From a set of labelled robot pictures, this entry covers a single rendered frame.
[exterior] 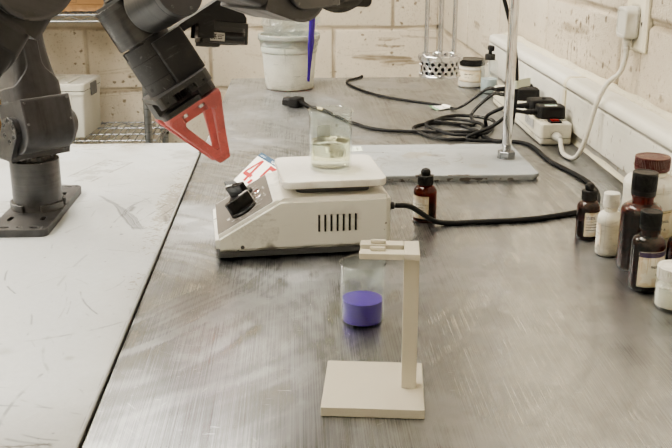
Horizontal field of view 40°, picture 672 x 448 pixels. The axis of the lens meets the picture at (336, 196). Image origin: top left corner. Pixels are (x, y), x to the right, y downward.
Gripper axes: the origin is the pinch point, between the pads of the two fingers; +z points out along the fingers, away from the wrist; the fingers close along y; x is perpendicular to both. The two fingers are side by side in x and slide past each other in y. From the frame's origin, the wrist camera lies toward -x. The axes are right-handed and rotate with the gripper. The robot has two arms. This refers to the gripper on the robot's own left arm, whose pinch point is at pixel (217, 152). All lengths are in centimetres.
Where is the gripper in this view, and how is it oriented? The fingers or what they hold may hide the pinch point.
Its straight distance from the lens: 104.8
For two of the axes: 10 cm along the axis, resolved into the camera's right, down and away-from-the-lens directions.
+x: -7.9, 5.7, -2.2
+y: -3.4, -1.2, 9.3
